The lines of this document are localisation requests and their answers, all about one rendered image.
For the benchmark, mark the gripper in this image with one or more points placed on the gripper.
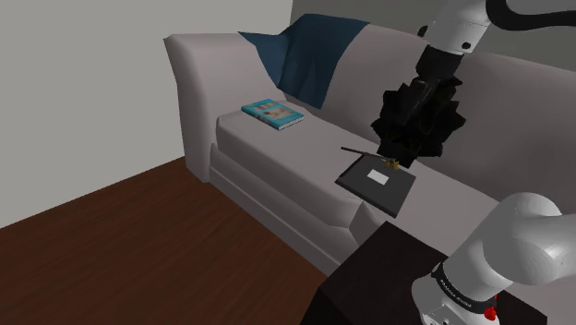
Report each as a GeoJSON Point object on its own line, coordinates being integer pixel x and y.
{"type": "Point", "coordinates": [421, 117]}

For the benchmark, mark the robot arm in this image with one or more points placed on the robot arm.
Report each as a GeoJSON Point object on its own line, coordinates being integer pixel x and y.
{"type": "Point", "coordinates": [517, 243]}

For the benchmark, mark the small gold object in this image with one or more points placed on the small gold object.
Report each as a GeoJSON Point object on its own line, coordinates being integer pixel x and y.
{"type": "Point", "coordinates": [392, 165]}

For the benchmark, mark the black pen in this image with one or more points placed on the black pen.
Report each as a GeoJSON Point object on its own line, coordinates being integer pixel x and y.
{"type": "Point", "coordinates": [355, 150]}

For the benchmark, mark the dark grey book white label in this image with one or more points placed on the dark grey book white label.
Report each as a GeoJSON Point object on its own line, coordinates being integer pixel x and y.
{"type": "Point", "coordinates": [392, 198]}

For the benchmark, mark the dark blue blanket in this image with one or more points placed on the dark blue blanket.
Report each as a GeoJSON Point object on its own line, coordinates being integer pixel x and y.
{"type": "Point", "coordinates": [310, 58]}

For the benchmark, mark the grey sofa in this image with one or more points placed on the grey sofa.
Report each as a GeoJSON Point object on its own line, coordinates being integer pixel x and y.
{"type": "Point", "coordinates": [288, 157]}

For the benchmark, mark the teal book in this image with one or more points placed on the teal book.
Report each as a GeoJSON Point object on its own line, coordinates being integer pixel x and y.
{"type": "Point", "coordinates": [272, 113]}

